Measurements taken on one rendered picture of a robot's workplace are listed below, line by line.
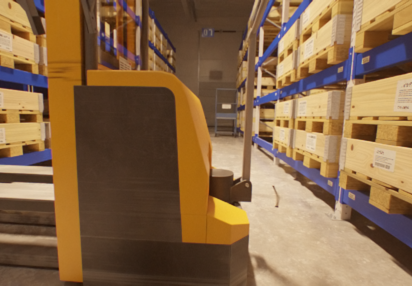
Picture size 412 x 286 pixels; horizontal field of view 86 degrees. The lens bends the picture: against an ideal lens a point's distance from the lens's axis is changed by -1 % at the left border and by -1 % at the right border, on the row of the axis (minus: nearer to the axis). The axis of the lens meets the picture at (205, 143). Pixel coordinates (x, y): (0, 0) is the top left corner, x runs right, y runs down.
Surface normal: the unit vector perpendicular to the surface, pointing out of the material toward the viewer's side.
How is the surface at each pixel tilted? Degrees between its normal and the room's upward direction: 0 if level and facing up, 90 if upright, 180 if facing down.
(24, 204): 90
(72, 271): 90
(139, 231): 90
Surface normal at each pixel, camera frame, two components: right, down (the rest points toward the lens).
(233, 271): 0.67, 0.11
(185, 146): -0.05, 0.11
